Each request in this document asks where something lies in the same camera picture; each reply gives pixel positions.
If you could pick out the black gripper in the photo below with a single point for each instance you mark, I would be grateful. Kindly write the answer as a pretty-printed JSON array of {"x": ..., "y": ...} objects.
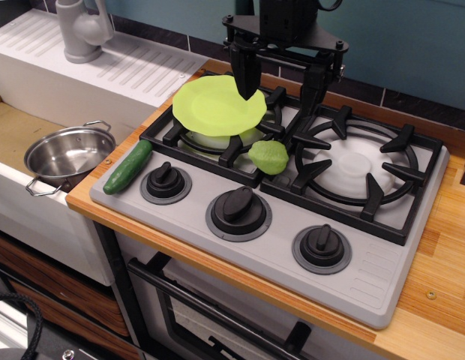
[{"x": 274, "y": 31}]

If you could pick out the light green toy cauliflower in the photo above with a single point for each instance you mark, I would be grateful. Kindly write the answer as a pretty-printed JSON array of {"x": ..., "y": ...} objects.
[{"x": 270, "y": 156}]

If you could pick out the lime green plastic plate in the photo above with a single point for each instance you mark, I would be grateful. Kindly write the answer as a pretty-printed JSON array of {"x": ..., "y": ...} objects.
[{"x": 212, "y": 106}]

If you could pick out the dark green toy pickle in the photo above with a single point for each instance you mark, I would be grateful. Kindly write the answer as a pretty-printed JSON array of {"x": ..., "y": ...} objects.
[{"x": 127, "y": 170}]

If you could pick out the small stainless steel pot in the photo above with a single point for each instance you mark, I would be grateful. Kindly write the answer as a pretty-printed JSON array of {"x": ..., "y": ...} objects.
[{"x": 62, "y": 159}]

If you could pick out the white toy sink unit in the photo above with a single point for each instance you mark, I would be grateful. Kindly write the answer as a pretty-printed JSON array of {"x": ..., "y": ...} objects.
[{"x": 40, "y": 91}]

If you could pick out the white left burner disc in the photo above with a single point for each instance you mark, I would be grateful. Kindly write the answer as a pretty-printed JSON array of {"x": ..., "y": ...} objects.
[{"x": 248, "y": 137}]

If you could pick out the white burner disc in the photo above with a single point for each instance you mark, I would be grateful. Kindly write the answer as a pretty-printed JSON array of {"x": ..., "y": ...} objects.
[
  {"x": 248, "y": 137},
  {"x": 352, "y": 160}
]

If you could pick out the white right burner disc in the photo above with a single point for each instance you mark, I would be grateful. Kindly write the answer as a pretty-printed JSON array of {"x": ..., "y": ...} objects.
[{"x": 352, "y": 160}]

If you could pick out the black left burner grate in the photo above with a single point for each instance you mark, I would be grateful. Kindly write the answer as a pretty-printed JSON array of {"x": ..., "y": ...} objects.
[{"x": 168, "y": 137}]

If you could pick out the black burner grate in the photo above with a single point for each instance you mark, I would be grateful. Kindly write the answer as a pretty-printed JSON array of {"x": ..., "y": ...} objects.
[
  {"x": 387, "y": 216},
  {"x": 168, "y": 137}
]

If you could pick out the black right burner grate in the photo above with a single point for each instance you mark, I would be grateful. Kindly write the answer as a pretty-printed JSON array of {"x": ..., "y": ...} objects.
[{"x": 387, "y": 216}]

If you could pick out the black middle stove knob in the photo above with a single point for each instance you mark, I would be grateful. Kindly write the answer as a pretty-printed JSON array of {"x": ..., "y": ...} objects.
[{"x": 238, "y": 215}]

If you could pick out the black stove knob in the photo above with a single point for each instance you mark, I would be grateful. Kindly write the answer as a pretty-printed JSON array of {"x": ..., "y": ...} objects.
[
  {"x": 238, "y": 215},
  {"x": 322, "y": 250},
  {"x": 165, "y": 185}
]

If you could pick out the black left stove knob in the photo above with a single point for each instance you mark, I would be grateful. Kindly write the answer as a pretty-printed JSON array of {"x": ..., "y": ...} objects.
[{"x": 165, "y": 185}]

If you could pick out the black right stove knob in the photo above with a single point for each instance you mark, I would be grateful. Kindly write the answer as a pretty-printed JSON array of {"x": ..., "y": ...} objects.
[{"x": 322, "y": 250}]

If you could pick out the grey toy faucet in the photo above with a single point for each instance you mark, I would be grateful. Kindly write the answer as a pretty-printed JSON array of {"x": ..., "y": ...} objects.
[{"x": 83, "y": 33}]

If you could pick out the grey toy stove top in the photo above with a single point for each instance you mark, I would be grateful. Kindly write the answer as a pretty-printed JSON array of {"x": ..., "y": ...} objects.
[{"x": 367, "y": 290}]

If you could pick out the toy oven door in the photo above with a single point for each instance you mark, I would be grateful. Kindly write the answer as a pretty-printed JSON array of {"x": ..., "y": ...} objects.
[{"x": 201, "y": 317}]

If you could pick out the wooden drawer front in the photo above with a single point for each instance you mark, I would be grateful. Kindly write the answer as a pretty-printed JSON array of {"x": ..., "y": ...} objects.
[{"x": 69, "y": 300}]

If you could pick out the black oven door handle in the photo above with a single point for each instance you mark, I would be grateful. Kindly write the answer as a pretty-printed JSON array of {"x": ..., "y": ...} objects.
[{"x": 287, "y": 351}]

